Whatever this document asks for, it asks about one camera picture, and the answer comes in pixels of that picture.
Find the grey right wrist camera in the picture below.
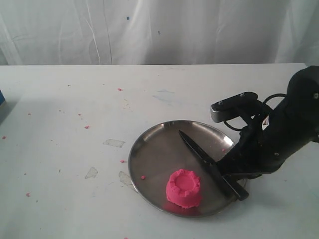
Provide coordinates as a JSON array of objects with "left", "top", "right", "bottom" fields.
[{"left": 210, "top": 92, "right": 258, "bottom": 123}]

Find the black right camera cable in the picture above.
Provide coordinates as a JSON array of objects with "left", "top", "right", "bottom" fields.
[{"left": 223, "top": 93, "right": 287, "bottom": 130}]

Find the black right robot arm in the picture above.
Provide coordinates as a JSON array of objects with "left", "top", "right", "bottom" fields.
[{"left": 210, "top": 66, "right": 319, "bottom": 179}]

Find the round steel plate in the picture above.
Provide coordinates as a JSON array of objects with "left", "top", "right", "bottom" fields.
[{"left": 128, "top": 120, "right": 236, "bottom": 217}]

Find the pink play dough lump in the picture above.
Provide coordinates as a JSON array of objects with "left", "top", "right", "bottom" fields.
[{"left": 166, "top": 169, "right": 202, "bottom": 209}]

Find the black knife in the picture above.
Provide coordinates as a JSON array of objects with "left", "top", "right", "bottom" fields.
[{"left": 178, "top": 130, "right": 249, "bottom": 201}]

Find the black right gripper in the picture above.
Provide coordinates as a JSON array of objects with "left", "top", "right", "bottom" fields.
[{"left": 217, "top": 109, "right": 303, "bottom": 182}]

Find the white backdrop curtain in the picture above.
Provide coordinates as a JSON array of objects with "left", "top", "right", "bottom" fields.
[{"left": 0, "top": 0, "right": 319, "bottom": 65}]

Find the blue box at edge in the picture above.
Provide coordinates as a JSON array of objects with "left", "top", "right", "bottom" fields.
[{"left": 0, "top": 91, "right": 5, "bottom": 105}]

